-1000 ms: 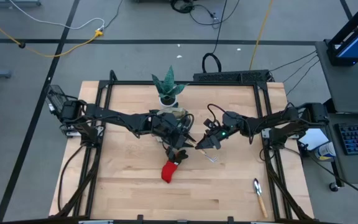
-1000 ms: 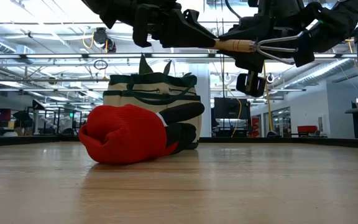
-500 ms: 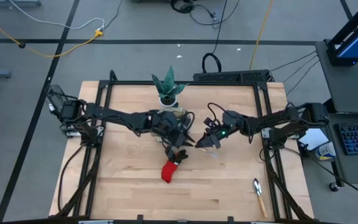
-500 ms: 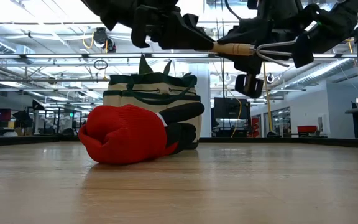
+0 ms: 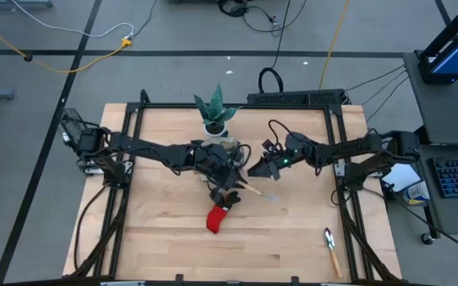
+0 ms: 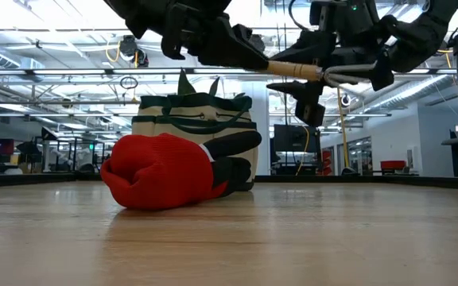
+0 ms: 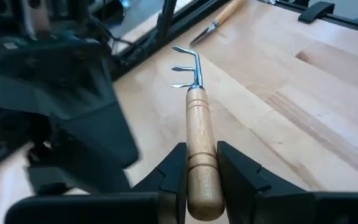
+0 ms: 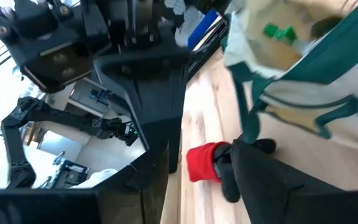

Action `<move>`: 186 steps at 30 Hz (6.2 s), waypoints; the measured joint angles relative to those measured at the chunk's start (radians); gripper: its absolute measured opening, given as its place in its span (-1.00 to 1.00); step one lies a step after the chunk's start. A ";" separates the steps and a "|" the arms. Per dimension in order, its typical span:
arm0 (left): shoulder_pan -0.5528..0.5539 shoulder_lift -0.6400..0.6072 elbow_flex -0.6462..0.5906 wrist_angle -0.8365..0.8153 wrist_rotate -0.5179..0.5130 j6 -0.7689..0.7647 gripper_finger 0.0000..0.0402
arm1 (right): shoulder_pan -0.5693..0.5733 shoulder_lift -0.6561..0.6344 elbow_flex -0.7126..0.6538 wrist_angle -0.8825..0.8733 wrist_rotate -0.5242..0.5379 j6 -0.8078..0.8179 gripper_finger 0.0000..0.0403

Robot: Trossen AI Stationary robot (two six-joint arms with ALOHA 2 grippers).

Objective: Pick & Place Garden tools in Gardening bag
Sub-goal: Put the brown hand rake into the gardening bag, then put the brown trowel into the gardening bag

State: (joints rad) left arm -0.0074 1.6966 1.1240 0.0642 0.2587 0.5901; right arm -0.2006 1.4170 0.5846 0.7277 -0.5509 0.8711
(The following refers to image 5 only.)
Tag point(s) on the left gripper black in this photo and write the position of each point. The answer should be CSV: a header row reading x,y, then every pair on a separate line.
x,y
217,163

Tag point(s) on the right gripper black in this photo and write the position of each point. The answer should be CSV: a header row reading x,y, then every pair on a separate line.
x,y
292,153

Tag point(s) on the beige green gardening bag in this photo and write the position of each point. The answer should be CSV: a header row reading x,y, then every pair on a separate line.
x,y
231,142

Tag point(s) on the red black gardening glove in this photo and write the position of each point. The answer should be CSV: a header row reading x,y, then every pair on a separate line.
x,y
216,218

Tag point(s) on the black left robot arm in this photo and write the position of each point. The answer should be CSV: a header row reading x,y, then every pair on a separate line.
x,y
153,149

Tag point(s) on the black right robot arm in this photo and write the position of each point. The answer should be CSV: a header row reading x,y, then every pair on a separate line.
x,y
352,148

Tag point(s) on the black perforated power box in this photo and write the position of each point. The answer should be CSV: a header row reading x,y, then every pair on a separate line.
x,y
292,97

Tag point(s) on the potted snake plant white pot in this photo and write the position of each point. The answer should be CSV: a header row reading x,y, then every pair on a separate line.
x,y
215,107

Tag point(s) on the white paper sheet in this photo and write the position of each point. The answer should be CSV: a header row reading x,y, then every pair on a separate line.
x,y
406,180

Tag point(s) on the white blue yellow canister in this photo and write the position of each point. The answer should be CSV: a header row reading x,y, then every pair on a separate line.
x,y
416,193

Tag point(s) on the grey desk cart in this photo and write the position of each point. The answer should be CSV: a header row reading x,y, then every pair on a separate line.
x,y
443,115

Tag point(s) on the black aluminium table frame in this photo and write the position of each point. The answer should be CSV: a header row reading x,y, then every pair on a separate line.
x,y
292,106

